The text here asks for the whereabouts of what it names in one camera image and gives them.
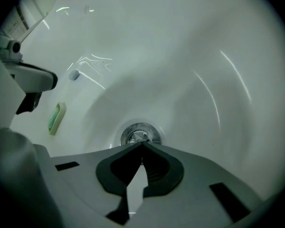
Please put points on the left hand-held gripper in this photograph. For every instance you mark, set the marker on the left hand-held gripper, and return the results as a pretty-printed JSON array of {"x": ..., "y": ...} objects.
[{"x": 4, "y": 91}]

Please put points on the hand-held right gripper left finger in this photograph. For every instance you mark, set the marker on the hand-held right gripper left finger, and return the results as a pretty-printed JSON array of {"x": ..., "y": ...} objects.
[{"x": 85, "y": 174}]

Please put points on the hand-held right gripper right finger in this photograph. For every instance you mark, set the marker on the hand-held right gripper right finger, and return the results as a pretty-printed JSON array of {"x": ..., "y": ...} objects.
[{"x": 194, "y": 179}]

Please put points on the white oval bathtub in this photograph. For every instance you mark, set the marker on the white oval bathtub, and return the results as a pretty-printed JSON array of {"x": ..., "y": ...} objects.
[{"x": 180, "y": 56}]

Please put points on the round overflow cap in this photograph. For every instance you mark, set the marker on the round overflow cap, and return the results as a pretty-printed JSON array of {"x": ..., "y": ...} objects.
[{"x": 74, "y": 75}]

